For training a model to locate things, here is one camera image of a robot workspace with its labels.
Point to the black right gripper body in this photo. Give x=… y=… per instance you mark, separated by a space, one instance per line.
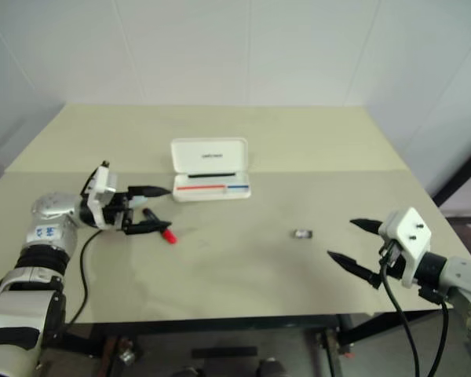
x=392 y=259

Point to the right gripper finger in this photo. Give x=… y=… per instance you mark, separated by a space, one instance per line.
x=355 y=265
x=369 y=225

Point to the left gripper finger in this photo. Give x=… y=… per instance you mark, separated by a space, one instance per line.
x=149 y=226
x=153 y=191

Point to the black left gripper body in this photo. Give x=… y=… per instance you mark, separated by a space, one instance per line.
x=117 y=214

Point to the black marker with red cap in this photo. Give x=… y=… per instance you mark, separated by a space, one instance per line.
x=172 y=236

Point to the small black eraser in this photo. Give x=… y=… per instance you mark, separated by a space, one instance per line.
x=301 y=234

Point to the white plastic pencil case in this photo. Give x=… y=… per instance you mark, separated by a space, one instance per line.
x=210 y=155

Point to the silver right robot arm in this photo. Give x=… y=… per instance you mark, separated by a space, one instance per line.
x=463 y=271

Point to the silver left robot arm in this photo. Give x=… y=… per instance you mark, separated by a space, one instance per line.
x=19 y=314

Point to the red and blue pencil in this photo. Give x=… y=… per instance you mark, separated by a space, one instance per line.
x=200 y=187

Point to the thin black pen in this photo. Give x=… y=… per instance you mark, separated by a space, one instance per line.
x=212 y=175

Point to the silver metal table clamp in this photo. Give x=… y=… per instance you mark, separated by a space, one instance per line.
x=126 y=351

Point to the dark rounded shape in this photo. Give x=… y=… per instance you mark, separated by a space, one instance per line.
x=272 y=368

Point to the black flat bar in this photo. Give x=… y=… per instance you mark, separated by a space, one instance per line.
x=223 y=352

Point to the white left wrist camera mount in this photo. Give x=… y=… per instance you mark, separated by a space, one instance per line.
x=101 y=196

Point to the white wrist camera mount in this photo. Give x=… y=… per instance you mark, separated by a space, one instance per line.
x=410 y=235
x=101 y=196

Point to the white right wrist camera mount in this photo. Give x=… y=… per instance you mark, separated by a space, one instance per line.
x=410 y=235

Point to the metal bracket with red mark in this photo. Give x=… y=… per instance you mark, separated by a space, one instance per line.
x=339 y=345

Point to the black slanted post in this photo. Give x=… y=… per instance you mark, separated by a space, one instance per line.
x=461 y=176

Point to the dark metal table frame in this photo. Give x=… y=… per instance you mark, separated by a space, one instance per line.
x=220 y=319

